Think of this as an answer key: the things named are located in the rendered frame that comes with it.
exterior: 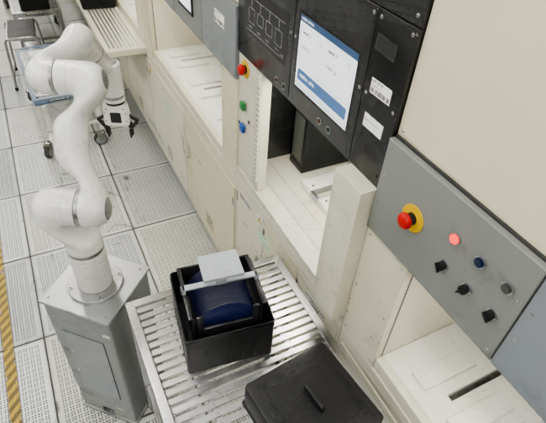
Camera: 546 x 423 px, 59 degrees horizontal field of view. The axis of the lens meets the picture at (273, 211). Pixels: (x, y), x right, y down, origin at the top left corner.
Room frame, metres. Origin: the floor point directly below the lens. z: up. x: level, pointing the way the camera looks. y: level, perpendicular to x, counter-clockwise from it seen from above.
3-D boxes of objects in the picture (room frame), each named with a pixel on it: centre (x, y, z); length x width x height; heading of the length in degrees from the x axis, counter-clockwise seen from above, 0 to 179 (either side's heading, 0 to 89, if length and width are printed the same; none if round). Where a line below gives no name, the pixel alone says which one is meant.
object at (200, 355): (0.94, 0.14, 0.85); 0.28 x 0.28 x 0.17; 22
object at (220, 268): (0.94, 0.14, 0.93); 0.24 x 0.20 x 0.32; 112
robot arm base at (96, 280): (1.08, 0.62, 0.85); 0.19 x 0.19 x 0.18
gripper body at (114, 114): (1.68, 0.66, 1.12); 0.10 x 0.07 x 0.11; 95
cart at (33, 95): (3.29, 1.71, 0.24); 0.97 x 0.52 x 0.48; 32
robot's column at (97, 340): (1.08, 0.62, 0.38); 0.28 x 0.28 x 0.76; 75
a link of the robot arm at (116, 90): (1.68, 0.67, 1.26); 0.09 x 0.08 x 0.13; 95
